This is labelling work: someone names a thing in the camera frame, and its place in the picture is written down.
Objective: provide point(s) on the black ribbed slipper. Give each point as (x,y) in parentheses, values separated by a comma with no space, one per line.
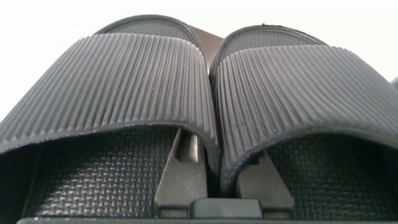
(118,81)
(298,90)

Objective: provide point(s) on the brown board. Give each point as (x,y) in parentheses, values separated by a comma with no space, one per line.
(207,43)

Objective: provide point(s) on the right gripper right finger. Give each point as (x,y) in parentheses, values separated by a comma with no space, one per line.
(264,186)

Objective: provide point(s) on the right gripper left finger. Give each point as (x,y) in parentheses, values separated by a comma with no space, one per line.
(183,180)

